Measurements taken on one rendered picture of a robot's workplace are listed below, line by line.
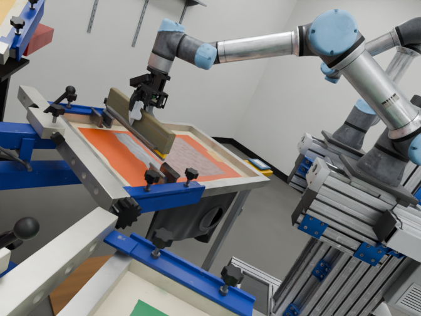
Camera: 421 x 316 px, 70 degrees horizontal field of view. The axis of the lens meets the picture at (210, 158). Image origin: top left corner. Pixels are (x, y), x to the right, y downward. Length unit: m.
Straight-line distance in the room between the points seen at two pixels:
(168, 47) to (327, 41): 0.46
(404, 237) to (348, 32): 0.64
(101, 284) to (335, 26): 0.81
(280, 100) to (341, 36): 4.03
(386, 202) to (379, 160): 0.15
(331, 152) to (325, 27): 0.83
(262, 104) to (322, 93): 0.98
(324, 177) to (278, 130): 3.78
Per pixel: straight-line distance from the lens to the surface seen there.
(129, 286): 0.67
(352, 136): 1.61
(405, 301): 1.61
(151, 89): 1.00
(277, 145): 4.86
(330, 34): 0.91
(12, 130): 0.93
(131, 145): 1.23
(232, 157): 1.49
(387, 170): 1.15
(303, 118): 4.71
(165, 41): 0.99
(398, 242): 1.12
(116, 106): 1.17
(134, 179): 1.01
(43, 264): 0.55
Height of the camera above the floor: 1.44
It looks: 20 degrees down
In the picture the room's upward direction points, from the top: 24 degrees clockwise
